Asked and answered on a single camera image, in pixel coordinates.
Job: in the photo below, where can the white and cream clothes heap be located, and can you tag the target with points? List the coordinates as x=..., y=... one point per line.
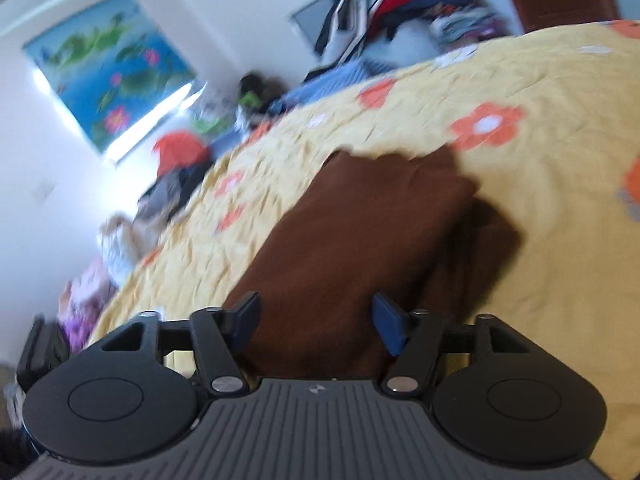
x=123, y=243

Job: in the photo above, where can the black bag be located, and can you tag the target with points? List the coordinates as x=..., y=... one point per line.
x=258, y=93

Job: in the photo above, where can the brown knit sweater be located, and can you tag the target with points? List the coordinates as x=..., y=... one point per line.
x=412, y=229

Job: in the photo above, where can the lotus flower wall poster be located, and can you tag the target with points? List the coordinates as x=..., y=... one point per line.
x=110, y=65

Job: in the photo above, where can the grey framed board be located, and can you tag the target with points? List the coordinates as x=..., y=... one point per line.
x=308, y=21

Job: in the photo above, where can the yellow patterned bed quilt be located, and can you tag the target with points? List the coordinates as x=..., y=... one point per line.
x=548, y=122

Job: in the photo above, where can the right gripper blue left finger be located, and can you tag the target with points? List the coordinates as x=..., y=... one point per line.
x=241, y=321

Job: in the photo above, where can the red orange cloth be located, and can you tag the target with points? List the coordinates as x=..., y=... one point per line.
x=179, y=149

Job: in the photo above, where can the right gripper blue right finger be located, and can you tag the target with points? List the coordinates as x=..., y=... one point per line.
x=391, y=323

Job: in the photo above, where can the pile of mixed clothes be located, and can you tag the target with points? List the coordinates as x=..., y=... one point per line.
x=352, y=25

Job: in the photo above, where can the light blue quilted blanket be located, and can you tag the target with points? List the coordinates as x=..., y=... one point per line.
x=332, y=81

